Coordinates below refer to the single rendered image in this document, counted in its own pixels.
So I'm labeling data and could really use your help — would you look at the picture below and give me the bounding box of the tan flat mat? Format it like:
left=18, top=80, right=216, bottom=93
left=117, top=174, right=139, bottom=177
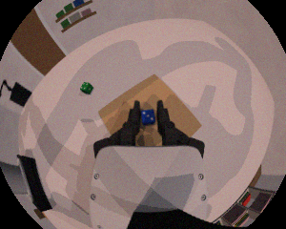
left=99, top=74, right=202, bottom=146

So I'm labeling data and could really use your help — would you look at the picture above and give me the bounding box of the green die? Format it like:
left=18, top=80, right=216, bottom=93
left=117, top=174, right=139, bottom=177
left=80, top=82, right=93, bottom=94

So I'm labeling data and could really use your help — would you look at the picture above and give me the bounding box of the blue die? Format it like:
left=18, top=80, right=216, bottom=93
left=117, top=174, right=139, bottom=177
left=141, top=110, right=155, bottom=125

